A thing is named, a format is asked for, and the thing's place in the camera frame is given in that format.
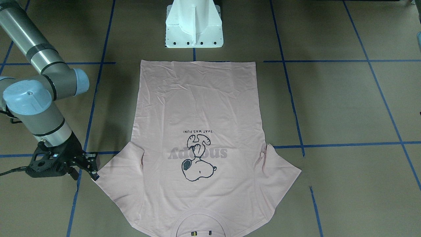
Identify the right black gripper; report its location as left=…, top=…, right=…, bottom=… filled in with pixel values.
left=26, top=133, right=100, bottom=181

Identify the pink Snoopy t-shirt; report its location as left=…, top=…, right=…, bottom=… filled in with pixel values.
left=96, top=61, right=301, bottom=237

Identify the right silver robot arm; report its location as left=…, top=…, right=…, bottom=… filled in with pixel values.
left=0, top=0, right=99, bottom=180

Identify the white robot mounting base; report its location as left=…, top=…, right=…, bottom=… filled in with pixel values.
left=164, top=0, right=224, bottom=48

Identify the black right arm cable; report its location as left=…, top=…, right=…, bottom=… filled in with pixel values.
left=0, top=166, right=28, bottom=177

